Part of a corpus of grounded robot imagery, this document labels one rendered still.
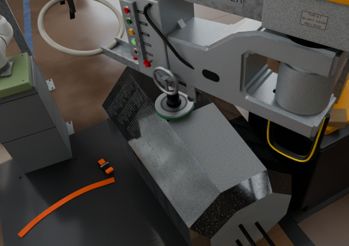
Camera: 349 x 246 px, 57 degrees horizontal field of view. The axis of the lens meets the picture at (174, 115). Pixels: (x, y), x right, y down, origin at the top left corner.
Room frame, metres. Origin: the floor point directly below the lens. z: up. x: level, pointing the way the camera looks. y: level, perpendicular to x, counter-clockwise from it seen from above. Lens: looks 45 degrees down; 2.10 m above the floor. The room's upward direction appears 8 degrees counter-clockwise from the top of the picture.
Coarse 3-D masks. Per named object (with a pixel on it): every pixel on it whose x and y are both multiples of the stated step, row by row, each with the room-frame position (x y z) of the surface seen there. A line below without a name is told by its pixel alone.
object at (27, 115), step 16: (32, 64) 2.01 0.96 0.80; (32, 80) 1.81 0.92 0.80; (16, 96) 1.71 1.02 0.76; (32, 96) 1.74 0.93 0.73; (48, 96) 2.00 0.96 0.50; (0, 112) 1.68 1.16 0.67; (16, 112) 1.70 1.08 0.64; (32, 112) 1.72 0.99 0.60; (48, 112) 1.76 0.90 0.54; (0, 128) 1.66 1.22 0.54; (16, 128) 1.69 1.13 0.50; (32, 128) 1.71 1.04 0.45; (48, 128) 1.73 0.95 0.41; (64, 128) 1.99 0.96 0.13; (16, 144) 1.67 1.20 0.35; (32, 144) 1.69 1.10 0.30; (48, 144) 1.72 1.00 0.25; (64, 144) 1.75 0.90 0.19; (16, 160) 1.65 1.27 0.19; (32, 160) 1.68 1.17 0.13; (48, 160) 1.70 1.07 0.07
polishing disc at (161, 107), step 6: (162, 96) 1.38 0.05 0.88; (180, 96) 1.36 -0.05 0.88; (186, 96) 1.35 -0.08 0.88; (156, 102) 1.33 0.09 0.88; (162, 102) 1.33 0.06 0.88; (186, 102) 1.30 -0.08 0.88; (192, 102) 1.29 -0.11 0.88; (156, 108) 1.28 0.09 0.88; (162, 108) 1.28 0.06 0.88; (168, 108) 1.27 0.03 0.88; (174, 108) 1.26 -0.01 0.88; (180, 108) 1.26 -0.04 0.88; (186, 108) 1.25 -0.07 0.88; (162, 114) 1.23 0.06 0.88; (168, 114) 1.23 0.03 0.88; (174, 114) 1.22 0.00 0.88; (180, 114) 1.21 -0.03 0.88
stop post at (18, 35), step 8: (0, 0) 2.74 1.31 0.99; (0, 8) 2.73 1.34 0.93; (8, 8) 2.75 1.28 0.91; (8, 16) 2.74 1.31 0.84; (16, 24) 2.75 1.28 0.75; (16, 32) 2.74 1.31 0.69; (16, 40) 2.72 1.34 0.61; (24, 40) 2.75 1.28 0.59; (24, 48) 2.74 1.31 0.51; (32, 56) 2.75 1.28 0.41; (48, 80) 2.87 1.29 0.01; (48, 88) 2.73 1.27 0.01
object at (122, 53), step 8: (120, 40) 1.63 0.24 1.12; (104, 48) 1.56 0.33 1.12; (112, 48) 1.62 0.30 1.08; (120, 48) 1.61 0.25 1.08; (128, 48) 1.59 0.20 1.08; (112, 56) 1.53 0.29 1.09; (120, 56) 1.47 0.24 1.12; (128, 56) 1.53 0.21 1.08; (128, 64) 1.44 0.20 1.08; (136, 64) 1.39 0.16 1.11; (184, 88) 1.17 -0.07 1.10; (200, 96) 1.10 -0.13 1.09
